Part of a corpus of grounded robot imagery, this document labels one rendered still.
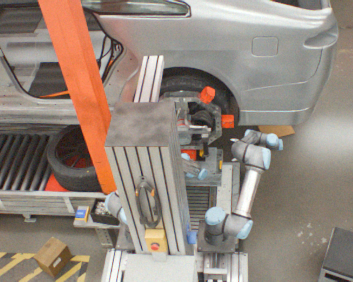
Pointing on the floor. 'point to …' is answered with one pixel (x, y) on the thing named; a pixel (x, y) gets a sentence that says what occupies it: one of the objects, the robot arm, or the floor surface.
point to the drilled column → (107, 238)
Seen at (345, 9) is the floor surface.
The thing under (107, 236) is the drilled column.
